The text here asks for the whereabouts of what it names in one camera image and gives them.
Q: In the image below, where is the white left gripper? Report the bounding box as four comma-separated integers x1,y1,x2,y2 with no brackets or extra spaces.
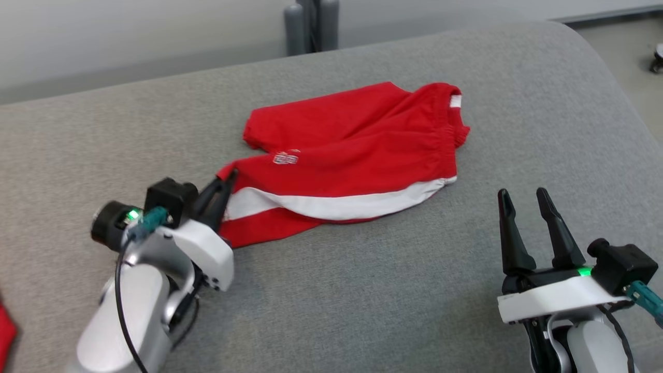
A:
123,168,239,292

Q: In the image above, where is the black cable teal connector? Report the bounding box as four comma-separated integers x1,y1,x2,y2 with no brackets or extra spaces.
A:
115,206,171,373
596,281,663,373

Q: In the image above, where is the grey metal partition post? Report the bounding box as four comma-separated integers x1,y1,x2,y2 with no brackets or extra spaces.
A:
298,0,322,52

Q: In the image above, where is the left black cable teal connector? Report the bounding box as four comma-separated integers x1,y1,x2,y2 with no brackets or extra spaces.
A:
115,206,171,373

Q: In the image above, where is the red white basketball jersey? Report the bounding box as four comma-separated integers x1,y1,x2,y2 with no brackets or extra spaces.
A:
0,299,17,369

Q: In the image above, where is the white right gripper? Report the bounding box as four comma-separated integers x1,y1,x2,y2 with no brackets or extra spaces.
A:
497,188,617,324

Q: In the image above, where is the grey cylinder post foot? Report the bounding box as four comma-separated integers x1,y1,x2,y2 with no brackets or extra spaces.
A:
319,0,340,51
284,3,306,56

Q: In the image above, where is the red shorts white stripe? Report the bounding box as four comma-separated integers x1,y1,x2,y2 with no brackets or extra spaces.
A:
217,81,471,248

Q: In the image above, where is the right black cable teal connector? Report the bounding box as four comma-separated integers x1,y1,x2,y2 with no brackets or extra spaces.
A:
596,281,663,373

